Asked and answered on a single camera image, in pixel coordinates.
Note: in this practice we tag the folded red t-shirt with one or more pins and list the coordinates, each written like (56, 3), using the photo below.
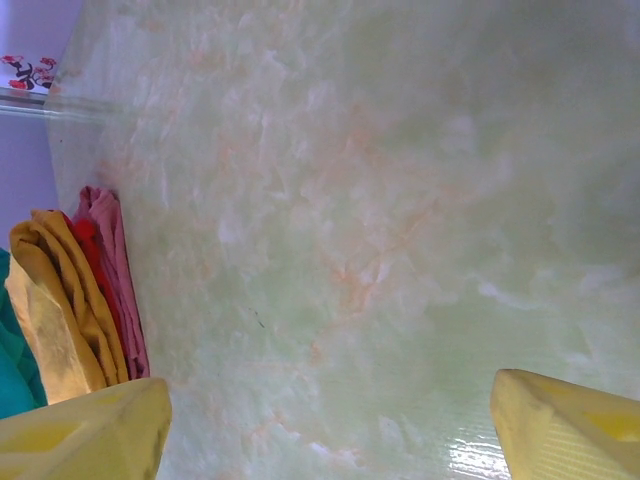
(87, 235)

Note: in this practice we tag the folded yellow t-shirt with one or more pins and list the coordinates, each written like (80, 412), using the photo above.
(60, 300)

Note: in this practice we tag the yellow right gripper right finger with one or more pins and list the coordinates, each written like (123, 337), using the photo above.
(575, 435)

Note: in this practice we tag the folded pink t-shirt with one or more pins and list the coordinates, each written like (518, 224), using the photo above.
(112, 250)

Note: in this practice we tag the teal printed t-shirt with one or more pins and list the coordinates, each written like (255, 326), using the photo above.
(15, 360)

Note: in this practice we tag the aluminium corner post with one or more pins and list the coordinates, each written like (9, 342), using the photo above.
(25, 102)

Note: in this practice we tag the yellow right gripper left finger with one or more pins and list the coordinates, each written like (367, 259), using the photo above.
(90, 440)

